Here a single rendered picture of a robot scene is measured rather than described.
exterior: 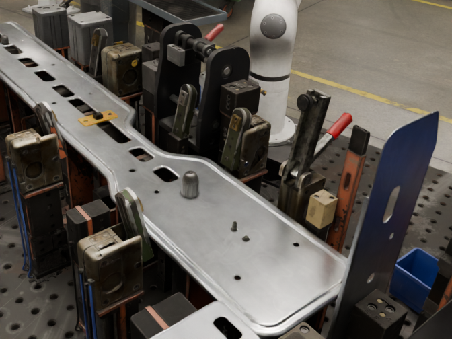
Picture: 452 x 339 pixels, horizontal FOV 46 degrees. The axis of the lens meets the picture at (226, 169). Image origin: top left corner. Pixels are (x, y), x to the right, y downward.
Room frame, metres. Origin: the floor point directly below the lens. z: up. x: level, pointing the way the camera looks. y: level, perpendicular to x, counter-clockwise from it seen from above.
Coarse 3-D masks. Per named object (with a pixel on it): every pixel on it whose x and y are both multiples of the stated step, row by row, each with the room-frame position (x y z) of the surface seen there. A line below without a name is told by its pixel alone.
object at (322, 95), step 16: (304, 96) 0.79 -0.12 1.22; (320, 96) 0.80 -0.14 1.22; (304, 112) 0.81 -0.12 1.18; (320, 112) 0.79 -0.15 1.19; (304, 128) 0.81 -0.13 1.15; (320, 128) 0.80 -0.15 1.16; (304, 144) 0.80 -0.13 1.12; (288, 160) 0.81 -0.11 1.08; (304, 160) 0.78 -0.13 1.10; (288, 176) 0.80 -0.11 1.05
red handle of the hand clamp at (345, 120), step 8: (336, 120) 0.87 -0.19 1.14; (344, 120) 0.87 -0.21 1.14; (336, 128) 0.85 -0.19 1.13; (344, 128) 0.86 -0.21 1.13; (328, 136) 0.85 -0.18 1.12; (336, 136) 0.85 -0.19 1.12; (320, 144) 0.84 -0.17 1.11; (328, 144) 0.84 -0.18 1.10; (320, 152) 0.83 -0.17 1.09; (312, 160) 0.81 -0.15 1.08; (296, 168) 0.80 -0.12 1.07; (296, 176) 0.79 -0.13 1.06
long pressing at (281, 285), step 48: (0, 48) 1.39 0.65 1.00; (48, 48) 1.41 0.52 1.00; (48, 96) 1.13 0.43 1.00; (96, 96) 1.15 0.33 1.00; (96, 144) 0.94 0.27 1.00; (144, 144) 0.95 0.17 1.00; (144, 192) 0.79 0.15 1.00; (240, 192) 0.81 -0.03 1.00; (192, 240) 0.67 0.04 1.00; (240, 240) 0.68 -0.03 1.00; (288, 240) 0.69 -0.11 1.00; (240, 288) 0.57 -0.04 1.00; (288, 288) 0.58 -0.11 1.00; (336, 288) 0.59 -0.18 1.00
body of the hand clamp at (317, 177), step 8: (320, 176) 0.81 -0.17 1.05; (280, 184) 0.81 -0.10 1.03; (288, 184) 0.80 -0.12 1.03; (312, 184) 0.79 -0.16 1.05; (320, 184) 0.80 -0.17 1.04; (280, 192) 0.81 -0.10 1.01; (288, 192) 0.80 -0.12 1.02; (296, 192) 0.78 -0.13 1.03; (304, 192) 0.78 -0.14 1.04; (312, 192) 0.79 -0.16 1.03; (280, 200) 0.81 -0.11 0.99; (288, 200) 0.79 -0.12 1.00; (296, 200) 0.78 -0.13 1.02; (304, 200) 0.78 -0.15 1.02; (280, 208) 0.80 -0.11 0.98; (288, 208) 0.79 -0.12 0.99; (296, 208) 0.78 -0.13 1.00; (304, 208) 0.78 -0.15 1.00; (296, 216) 0.78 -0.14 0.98; (304, 216) 0.78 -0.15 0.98; (304, 224) 0.79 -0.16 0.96
